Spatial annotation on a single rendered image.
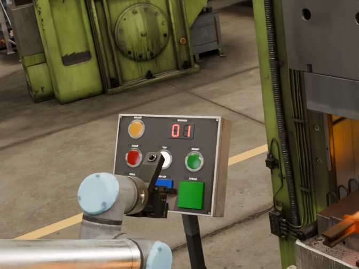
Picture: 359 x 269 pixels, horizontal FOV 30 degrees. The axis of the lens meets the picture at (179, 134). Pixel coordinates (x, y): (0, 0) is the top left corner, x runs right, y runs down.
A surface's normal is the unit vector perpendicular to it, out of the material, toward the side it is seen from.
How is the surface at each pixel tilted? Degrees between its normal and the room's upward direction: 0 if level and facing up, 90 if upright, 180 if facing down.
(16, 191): 0
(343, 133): 90
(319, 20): 90
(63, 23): 90
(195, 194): 60
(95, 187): 55
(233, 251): 0
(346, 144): 90
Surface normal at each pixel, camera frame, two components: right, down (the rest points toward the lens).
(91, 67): 0.36, 0.29
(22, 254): 0.74, -0.47
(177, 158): -0.46, -0.12
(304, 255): -0.78, 0.34
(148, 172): -0.36, -0.63
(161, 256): 0.84, 0.11
